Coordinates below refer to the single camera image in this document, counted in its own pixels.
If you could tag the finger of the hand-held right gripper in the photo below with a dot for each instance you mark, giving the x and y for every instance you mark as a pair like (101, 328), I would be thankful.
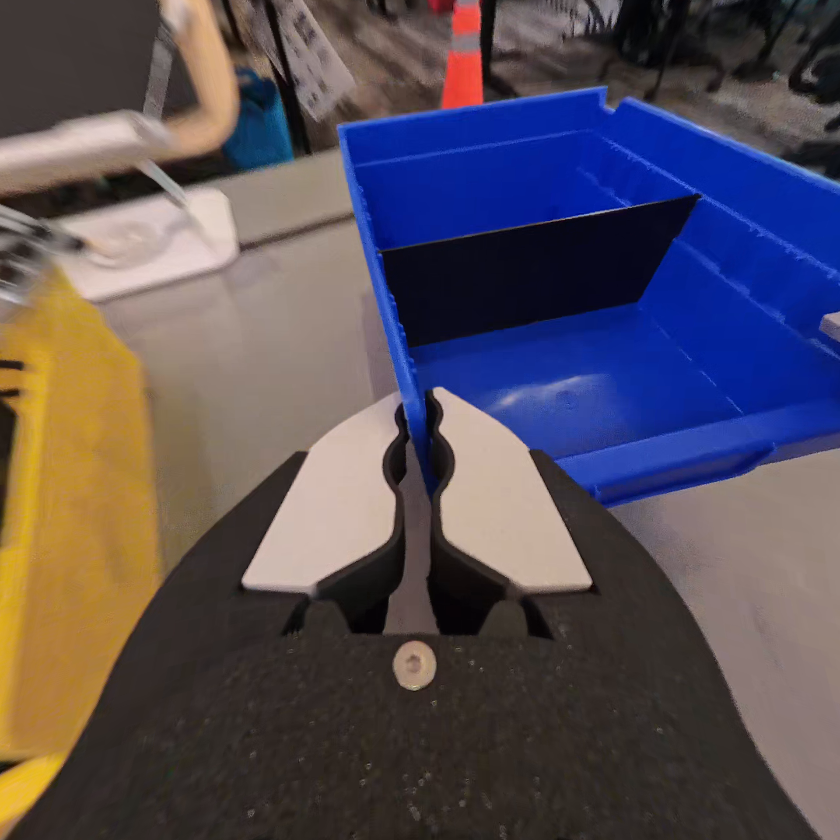
(833, 326)

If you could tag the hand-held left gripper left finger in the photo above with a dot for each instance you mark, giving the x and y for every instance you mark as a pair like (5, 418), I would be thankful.
(328, 499)

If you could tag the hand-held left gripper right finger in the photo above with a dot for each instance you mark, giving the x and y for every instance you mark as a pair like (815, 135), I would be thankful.
(505, 505)

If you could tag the blue plastic bin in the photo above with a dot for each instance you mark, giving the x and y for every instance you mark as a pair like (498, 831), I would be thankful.
(590, 367)

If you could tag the yellow plastic bin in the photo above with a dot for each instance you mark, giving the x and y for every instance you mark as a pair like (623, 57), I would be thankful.
(65, 525)

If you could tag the grey desk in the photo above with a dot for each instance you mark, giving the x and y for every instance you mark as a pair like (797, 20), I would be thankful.
(262, 367)

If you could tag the black bin divider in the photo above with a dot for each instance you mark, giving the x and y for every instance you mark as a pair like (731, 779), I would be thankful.
(525, 275)

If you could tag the white panel base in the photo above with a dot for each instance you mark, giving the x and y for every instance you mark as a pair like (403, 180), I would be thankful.
(164, 243)

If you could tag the blue bag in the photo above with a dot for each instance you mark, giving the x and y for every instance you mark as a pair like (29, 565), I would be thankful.
(259, 124)

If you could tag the white paper sign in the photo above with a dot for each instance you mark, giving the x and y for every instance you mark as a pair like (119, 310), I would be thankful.
(315, 59)

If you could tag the orange traffic cone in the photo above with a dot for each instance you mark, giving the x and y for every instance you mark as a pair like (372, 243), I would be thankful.
(463, 59)

